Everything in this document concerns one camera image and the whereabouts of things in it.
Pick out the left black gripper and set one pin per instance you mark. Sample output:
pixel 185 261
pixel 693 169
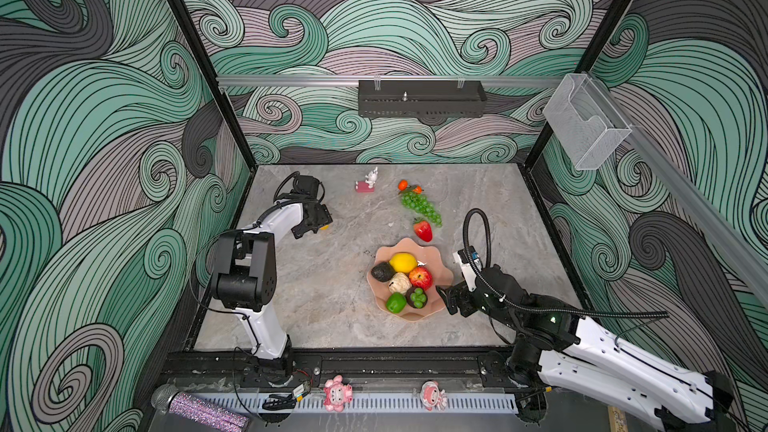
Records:
pixel 321 218

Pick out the clear acrylic wall box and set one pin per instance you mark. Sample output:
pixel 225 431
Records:
pixel 586 120

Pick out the pink scalloped fruit bowl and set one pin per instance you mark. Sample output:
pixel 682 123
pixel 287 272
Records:
pixel 427 256

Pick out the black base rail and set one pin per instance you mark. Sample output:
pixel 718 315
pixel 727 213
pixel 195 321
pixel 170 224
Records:
pixel 483 366

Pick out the white rabbit figurine pink base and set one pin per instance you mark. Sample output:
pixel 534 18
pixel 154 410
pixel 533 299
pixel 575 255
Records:
pixel 367 185

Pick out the yellow fake lemon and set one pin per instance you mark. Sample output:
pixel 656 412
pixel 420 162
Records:
pixel 403 262

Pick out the pink cartoon figurine right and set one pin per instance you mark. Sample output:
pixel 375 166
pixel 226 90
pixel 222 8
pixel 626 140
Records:
pixel 433 397

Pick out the red fake strawberry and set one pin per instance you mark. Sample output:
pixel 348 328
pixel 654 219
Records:
pixel 423 230

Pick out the black perforated wall tray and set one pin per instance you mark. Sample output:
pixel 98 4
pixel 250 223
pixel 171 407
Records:
pixel 431 101

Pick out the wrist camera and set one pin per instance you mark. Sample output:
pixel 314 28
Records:
pixel 465 261
pixel 307 186

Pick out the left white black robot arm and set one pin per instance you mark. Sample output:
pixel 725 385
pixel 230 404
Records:
pixel 244 277

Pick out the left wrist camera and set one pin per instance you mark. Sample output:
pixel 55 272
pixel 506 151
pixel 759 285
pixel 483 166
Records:
pixel 307 186

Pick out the pink cartoon figurine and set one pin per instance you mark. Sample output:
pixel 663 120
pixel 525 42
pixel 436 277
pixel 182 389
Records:
pixel 433 397
pixel 337 394

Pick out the pink cartoon figurine left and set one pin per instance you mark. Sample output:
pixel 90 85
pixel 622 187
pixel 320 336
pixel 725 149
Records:
pixel 337 394

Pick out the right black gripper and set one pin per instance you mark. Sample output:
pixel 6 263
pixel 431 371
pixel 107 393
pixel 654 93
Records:
pixel 453 293

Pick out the dark fake avocado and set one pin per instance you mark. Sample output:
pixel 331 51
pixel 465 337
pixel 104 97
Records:
pixel 383 272

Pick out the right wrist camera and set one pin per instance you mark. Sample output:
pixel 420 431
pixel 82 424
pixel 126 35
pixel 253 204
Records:
pixel 465 261

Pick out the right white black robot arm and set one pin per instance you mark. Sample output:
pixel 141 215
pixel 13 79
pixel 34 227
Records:
pixel 560 346

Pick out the white slotted cable duct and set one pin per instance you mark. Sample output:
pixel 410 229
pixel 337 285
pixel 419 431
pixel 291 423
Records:
pixel 455 403

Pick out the dark purple fake mangosteen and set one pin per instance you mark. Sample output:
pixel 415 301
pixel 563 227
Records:
pixel 416 297

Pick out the purple glitter cylinder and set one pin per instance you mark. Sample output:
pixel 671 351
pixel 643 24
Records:
pixel 167 399

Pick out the green fake grape bunch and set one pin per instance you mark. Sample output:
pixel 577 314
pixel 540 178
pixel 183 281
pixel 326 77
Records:
pixel 421 206

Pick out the red fake apple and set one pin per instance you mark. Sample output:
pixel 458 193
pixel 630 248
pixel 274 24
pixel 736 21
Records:
pixel 421 277

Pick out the green fake lime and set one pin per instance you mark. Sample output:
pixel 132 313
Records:
pixel 396 303

